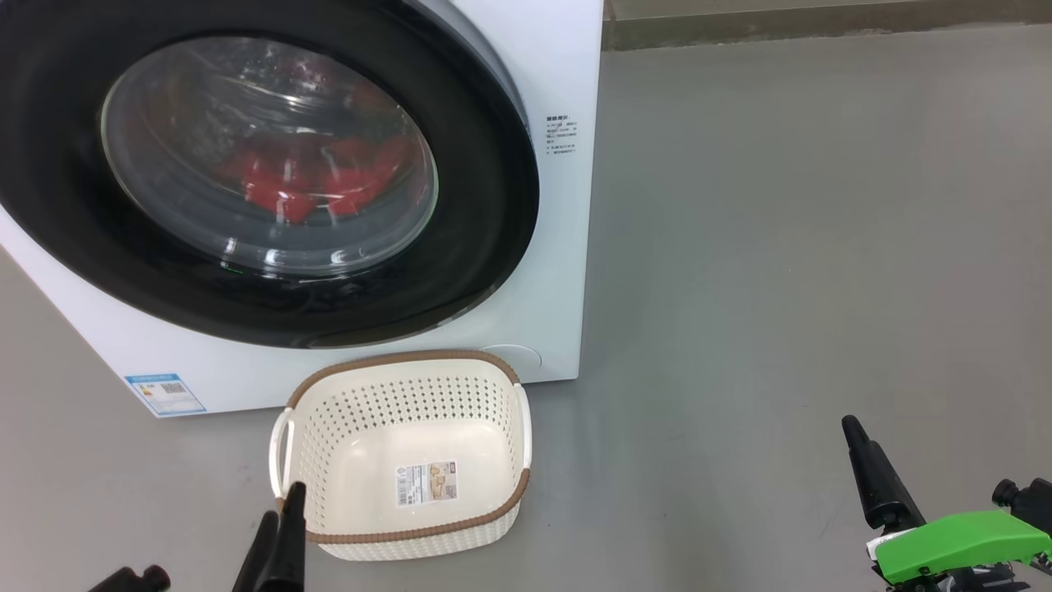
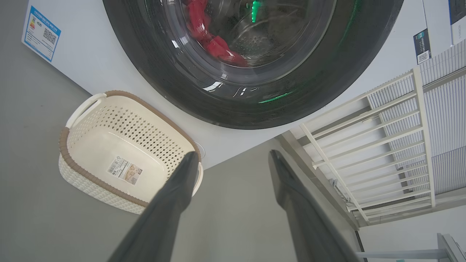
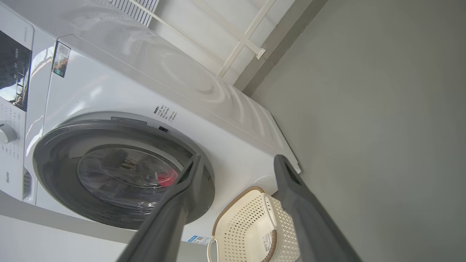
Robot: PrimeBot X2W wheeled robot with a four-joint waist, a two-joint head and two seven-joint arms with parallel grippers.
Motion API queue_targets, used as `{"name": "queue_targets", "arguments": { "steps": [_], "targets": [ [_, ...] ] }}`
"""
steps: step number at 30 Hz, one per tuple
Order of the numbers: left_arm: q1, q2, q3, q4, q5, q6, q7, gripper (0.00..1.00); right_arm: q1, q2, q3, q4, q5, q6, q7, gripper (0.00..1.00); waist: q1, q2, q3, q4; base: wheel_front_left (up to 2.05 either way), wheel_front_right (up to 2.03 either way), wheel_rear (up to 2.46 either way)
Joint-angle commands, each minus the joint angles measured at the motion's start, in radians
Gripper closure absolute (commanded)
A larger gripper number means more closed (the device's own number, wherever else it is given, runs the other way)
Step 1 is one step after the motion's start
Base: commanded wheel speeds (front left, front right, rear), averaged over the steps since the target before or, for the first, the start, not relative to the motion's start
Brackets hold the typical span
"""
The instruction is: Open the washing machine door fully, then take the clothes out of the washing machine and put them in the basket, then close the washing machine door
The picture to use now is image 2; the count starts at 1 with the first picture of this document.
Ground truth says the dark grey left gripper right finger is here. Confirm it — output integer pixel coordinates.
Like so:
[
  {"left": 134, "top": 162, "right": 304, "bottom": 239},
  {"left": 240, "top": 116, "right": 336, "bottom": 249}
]
[{"left": 268, "top": 150, "right": 361, "bottom": 262}]

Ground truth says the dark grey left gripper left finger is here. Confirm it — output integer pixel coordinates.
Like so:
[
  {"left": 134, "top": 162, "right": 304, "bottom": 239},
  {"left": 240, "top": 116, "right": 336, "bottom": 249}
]
[{"left": 107, "top": 151, "right": 200, "bottom": 262}]

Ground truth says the black round glass washer door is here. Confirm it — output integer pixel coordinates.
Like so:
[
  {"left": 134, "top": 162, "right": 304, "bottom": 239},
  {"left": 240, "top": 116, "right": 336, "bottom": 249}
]
[{"left": 103, "top": 0, "right": 404, "bottom": 130}]

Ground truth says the red and white garment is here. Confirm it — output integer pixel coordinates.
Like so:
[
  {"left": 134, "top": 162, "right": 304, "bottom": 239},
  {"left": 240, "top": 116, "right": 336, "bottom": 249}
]
[{"left": 186, "top": 0, "right": 249, "bottom": 68}]

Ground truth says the white product label sticker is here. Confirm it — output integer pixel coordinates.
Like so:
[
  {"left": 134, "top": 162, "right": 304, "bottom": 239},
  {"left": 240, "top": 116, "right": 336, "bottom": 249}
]
[{"left": 107, "top": 156, "right": 143, "bottom": 186}]

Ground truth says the cream perforated laundry basket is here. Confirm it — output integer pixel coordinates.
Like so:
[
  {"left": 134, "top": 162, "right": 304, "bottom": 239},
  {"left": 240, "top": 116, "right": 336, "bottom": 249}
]
[{"left": 58, "top": 90, "right": 204, "bottom": 215}]

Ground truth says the white front-load washing machine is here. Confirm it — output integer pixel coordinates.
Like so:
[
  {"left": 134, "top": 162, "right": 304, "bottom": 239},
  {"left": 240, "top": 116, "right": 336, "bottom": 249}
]
[{"left": 21, "top": 0, "right": 466, "bottom": 170}]

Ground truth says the white barred railing gate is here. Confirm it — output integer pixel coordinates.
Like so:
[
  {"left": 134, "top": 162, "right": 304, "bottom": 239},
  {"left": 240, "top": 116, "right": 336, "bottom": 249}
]
[{"left": 299, "top": 67, "right": 437, "bottom": 222}]

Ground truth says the white slatted panel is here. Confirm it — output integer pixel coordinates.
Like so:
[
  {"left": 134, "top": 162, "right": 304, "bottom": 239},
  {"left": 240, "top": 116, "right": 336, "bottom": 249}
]
[{"left": 368, "top": 40, "right": 466, "bottom": 195}]

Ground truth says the black QR code label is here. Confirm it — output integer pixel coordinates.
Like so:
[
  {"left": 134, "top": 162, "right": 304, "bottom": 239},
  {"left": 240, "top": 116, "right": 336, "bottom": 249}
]
[{"left": 413, "top": 28, "right": 432, "bottom": 65}]

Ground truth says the blue energy label sticker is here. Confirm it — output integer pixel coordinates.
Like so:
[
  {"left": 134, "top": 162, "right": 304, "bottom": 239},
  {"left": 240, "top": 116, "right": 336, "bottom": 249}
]
[{"left": 22, "top": 5, "right": 62, "bottom": 63}]

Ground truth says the white metal frame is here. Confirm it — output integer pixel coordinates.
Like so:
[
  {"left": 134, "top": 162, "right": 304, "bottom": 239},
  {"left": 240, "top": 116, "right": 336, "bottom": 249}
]
[{"left": 357, "top": 233, "right": 466, "bottom": 262}]

